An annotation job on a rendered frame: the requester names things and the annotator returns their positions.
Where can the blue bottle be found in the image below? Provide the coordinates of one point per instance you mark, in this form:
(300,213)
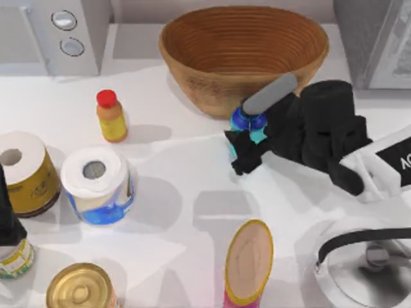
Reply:
(245,120)

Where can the brown woven basket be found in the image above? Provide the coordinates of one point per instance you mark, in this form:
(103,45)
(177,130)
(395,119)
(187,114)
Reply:
(224,80)

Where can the pink and yellow tube can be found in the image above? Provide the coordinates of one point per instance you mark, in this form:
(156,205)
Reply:
(248,256)

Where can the grey cabinet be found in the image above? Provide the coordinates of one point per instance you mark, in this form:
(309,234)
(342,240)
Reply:
(363,38)

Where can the yellow bottle with red cap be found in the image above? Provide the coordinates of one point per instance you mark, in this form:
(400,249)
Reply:
(111,121)

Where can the toilet roll with blue wrapper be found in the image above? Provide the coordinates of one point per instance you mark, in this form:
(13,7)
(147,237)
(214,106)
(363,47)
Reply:
(99,195)

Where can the small microwave knob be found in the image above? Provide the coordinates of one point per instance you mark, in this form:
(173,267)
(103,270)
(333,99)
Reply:
(71,47)

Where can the gold-lidded tin can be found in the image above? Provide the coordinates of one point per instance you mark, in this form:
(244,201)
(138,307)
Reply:
(80,288)

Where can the large microwave knob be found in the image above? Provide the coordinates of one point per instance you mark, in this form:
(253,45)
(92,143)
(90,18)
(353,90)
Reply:
(63,20)

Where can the toilet roll with gold wrapper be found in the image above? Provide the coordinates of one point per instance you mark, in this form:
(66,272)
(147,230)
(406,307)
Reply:
(30,183)

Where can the pale microwave oven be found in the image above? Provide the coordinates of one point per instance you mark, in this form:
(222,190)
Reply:
(29,48)

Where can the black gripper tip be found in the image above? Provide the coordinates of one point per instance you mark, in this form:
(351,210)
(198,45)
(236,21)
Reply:
(9,218)

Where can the white and yellow-green can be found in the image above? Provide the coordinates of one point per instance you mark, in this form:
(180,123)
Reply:
(16,261)

